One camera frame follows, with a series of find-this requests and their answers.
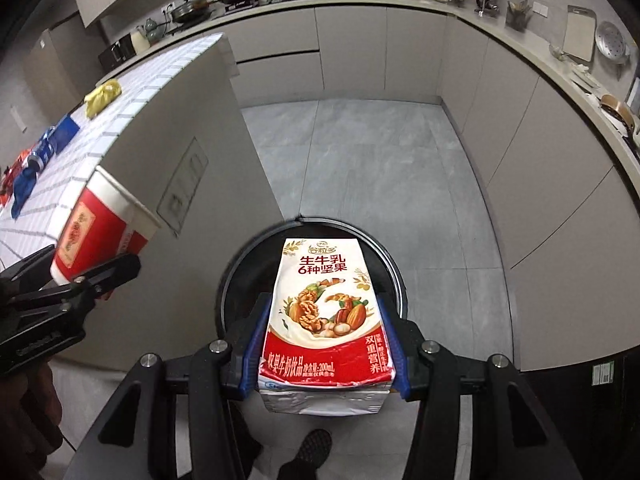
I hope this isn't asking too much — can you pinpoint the dark chopstick holder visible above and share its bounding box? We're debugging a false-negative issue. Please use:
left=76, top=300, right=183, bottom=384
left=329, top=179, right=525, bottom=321
left=506, top=0, right=532, bottom=32

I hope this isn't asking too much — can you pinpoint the round metal strainer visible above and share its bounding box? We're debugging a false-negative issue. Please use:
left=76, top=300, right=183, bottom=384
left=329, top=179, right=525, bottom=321
left=594, top=21, right=628, bottom=65

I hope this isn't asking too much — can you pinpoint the beige refrigerator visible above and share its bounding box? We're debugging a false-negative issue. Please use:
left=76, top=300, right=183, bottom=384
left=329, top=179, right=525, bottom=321
left=23, top=11, right=106, bottom=124

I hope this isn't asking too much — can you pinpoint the red paper cup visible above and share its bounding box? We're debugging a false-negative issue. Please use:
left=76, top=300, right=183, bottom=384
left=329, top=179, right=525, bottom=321
left=50, top=166, right=160, bottom=285

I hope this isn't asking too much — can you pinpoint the person's left hand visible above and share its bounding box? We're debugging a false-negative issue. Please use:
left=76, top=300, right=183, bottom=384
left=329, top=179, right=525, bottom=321
left=1, top=361, right=62, bottom=479

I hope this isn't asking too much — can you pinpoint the black round trash bin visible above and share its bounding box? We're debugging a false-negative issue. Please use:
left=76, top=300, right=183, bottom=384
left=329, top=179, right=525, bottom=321
left=214, top=216, right=409, bottom=351

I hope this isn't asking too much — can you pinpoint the white cutting board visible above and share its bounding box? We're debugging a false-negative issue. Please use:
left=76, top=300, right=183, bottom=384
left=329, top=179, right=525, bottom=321
left=562, top=6, right=597, bottom=64

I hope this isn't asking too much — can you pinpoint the black microwave oven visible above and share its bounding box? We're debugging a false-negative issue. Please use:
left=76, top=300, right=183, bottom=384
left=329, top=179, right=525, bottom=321
left=98, top=34, right=137, bottom=73

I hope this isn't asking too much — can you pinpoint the red tool box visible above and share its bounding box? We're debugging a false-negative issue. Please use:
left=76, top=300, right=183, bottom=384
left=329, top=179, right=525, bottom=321
left=0, top=150, right=29, bottom=207

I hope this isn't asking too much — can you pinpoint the blue cloth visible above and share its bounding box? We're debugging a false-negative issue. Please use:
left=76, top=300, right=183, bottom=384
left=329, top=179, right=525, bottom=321
left=11, top=162, right=38, bottom=219

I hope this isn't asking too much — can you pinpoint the blue Pepsi can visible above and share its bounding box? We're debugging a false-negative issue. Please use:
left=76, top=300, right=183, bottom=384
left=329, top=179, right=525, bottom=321
left=26, top=128, right=54, bottom=174

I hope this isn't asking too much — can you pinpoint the green teapot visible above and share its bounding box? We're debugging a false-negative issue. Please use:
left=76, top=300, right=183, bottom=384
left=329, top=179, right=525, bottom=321
left=144, top=18, right=167, bottom=46

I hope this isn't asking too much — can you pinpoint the white kettle jug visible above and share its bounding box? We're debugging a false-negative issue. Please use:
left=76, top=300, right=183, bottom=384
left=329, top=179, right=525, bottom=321
left=130, top=29, right=151, bottom=55

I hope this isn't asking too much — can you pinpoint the blue round tin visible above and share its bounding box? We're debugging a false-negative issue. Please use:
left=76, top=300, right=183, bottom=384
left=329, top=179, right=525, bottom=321
left=49, top=115, right=79, bottom=155

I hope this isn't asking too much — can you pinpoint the red nut milk carton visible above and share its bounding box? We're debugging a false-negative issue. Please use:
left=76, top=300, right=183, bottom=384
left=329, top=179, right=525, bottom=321
left=257, top=237, right=396, bottom=417

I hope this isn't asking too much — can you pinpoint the black shoe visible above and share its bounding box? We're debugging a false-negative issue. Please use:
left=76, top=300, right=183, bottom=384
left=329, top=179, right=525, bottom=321
left=277, top=428, right=333, bottom=480

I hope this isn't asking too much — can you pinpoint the yellow cloth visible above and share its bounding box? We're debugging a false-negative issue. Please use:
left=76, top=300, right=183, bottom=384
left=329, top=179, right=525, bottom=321
left=84, top=79, right=122, bottom=119

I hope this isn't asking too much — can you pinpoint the black lidded pot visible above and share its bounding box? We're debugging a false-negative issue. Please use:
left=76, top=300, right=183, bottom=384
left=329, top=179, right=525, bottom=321
left=170, top=0, right=210, bottom=25

